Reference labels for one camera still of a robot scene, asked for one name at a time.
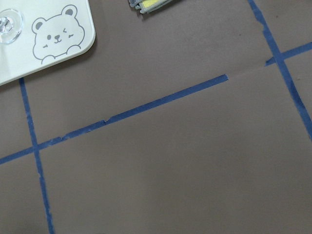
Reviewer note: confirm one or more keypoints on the grey folded cloth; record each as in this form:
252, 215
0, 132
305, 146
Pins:
147, 6

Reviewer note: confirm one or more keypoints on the cream bear serving tray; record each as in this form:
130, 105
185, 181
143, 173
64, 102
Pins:
53, 31

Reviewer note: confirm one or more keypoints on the clear wine glass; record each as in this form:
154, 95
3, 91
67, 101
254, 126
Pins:
11, 25

